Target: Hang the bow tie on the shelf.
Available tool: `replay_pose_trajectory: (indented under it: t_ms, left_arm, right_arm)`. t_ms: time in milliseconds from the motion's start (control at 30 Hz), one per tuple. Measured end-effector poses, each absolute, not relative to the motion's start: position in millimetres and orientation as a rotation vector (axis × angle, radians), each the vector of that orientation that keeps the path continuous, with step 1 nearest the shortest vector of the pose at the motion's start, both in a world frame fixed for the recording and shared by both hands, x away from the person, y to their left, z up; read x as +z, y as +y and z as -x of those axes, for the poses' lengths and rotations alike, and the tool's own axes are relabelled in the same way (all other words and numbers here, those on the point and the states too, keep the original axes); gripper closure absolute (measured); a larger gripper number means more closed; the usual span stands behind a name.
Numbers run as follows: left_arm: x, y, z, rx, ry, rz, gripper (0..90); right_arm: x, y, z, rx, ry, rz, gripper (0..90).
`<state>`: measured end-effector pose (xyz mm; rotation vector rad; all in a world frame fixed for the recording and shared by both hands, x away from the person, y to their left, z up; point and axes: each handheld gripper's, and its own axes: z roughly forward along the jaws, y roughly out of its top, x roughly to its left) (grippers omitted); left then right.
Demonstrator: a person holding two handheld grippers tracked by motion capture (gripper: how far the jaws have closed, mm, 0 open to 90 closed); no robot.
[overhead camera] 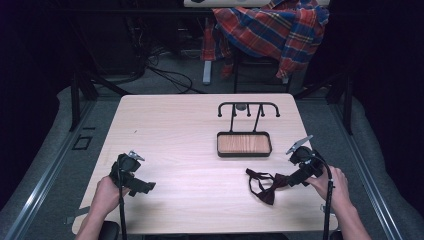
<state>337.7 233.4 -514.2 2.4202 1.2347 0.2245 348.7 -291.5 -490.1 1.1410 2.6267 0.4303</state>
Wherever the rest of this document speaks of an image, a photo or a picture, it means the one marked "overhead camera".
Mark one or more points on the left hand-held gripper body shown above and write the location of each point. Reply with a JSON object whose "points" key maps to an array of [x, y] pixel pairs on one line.
{"points": [[128, 170]]}

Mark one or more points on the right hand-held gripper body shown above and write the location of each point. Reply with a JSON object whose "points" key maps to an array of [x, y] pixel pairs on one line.
{"points": [[306, 160]]}

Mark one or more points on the dark red bow tie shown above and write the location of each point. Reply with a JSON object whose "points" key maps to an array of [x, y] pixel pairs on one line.
{"points": [[266, 186]]}

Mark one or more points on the person's left hand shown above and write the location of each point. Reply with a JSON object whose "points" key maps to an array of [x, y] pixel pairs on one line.
{"points": [[107, 194]]}

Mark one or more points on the person's right hand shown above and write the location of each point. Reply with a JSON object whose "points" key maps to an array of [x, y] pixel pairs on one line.
{"points": [[330, 187]]}

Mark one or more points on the black rack with wooden tray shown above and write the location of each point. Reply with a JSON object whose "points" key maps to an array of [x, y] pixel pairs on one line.
{"points": [[244, 133]]}

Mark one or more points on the black metal stand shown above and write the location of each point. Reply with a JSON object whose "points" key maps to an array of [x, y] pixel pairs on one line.
{"points": [[85, 96]]}

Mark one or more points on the black metal chair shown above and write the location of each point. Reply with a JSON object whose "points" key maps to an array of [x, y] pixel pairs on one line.
{"points": [[258, 71]]}

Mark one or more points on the white power strip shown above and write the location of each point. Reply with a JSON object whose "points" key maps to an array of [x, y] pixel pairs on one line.
{"points": [[207, 72]]}

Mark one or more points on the red blue plaid shirt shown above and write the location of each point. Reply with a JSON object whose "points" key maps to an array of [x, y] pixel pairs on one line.
{"points": [[270, 33]]}

